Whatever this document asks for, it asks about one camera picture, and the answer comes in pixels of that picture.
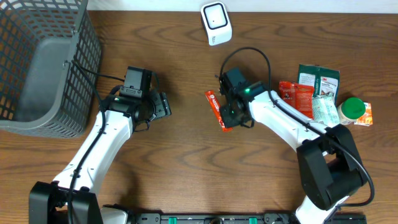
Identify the red white sachet stick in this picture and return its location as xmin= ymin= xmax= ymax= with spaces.
xmin=205 ymin=90 xmax=233 ymax=133

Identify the red snack pouch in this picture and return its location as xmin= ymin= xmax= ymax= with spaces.
xmin=279 ymin=81 xmax=315 ymax=119

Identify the pale green wet wipes pack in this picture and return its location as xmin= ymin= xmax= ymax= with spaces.
xmin=312 ymin=95 xmax=340 ymax=128

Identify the green 3M gloves package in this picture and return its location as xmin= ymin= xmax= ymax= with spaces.
xmin=297 ymin=65 xmax=340 ymax=102

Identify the green-lidded seasoning jar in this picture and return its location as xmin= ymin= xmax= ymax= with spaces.
xmin=337 ymin=97 xmax=366 ymax=125

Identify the orange snack packet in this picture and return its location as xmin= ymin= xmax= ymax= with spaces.
xmin=354 ymin=102 xmax=373 ymax=126

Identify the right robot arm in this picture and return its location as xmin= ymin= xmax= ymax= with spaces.
xmin=220 ymin=81 xmax=370 ymax=223

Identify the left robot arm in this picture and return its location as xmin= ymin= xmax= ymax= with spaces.
xmin=29 ymin=90 xmax=171 ymax=223

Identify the white barcode scanner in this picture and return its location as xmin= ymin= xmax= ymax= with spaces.
xmin=200 ymin=1 xmax=233 ymax=46

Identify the grey plastic mesh basket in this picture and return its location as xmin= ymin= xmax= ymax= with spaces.
xmin=1 ymin=0 xmax=101 ymax=138

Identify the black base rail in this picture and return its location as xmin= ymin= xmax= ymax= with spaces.
xmin=102 ymin=203 xmax=368 ymax=224

